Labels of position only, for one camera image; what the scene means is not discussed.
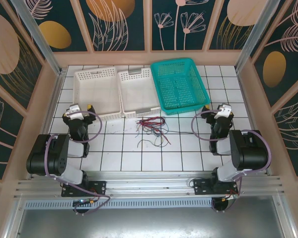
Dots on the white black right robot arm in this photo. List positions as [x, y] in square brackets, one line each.
[250, 153]

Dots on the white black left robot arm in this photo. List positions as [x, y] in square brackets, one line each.
[59, 161]

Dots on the white perforated plastic basket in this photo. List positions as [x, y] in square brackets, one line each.
[96, 89]

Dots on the teal perforated plastic basket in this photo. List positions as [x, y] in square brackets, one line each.
[178, 81]

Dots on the small controller board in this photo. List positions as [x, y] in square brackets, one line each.
[83, 202]
[224, 199]

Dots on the grey metal sheet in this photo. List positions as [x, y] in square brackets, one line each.
[149, 223]

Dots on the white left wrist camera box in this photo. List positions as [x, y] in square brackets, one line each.
[74, 111]

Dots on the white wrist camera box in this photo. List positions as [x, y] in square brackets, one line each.
[74, 111]
[223, 111]

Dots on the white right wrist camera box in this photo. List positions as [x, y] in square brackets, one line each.
[223, 111]

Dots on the aluminium table edge rail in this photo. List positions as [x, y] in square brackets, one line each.
[241, 83]

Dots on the aluminium frame post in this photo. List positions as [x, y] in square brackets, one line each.
[253, 37]
[41, 42]

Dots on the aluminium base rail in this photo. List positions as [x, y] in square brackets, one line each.
[149, 186]

